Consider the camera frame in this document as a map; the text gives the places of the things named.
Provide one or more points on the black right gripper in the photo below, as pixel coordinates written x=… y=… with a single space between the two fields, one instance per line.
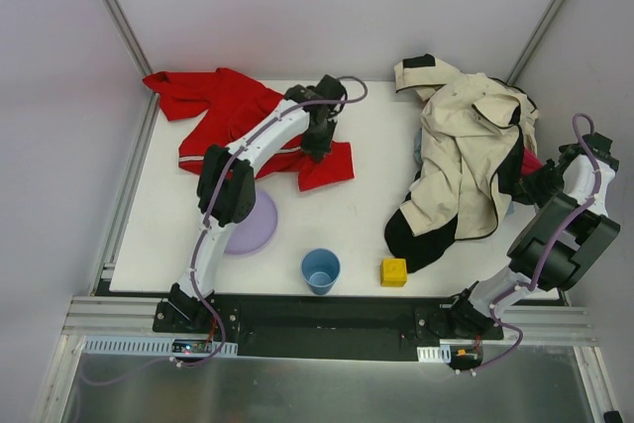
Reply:
x=528 y=188

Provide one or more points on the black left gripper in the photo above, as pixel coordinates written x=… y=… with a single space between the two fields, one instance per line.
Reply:
x=317 y=144

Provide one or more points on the magenta pink cloth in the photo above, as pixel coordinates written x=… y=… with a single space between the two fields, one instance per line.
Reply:
x=529 y=164

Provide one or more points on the cream and black jacket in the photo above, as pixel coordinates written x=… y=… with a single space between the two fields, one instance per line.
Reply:
x=475 y=131

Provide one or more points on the red cloth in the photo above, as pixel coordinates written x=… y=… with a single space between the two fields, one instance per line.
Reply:
x=229 y=104

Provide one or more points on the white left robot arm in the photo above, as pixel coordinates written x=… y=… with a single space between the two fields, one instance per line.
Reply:
x=226 y=188

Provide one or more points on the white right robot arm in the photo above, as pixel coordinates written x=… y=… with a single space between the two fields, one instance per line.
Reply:
x=568 y=234

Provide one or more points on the purple plastic plate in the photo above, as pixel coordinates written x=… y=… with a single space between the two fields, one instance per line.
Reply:
x=256 y=231

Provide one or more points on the blue plastic cup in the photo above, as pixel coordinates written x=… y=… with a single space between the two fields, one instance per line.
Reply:
x=320 y=269

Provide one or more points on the yellow toy cube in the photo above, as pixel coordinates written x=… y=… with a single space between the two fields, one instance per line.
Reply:
x=393 y=272

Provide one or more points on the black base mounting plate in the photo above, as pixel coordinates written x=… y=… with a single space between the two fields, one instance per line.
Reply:
x=338 y=344

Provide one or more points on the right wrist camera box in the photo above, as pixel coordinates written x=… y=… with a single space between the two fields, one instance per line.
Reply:
x=600 y=146

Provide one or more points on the right aluminium frame post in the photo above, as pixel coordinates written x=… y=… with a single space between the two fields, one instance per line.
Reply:
x=536 y=38

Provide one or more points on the aluminium frame post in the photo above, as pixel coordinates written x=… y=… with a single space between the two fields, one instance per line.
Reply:
x=536 y=38
x=128 y=36

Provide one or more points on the left aluminium frame post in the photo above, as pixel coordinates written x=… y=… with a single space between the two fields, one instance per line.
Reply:
x=128 y=36

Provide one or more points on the aluminium front rail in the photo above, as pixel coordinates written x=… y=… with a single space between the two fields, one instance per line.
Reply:
x=540 y=322

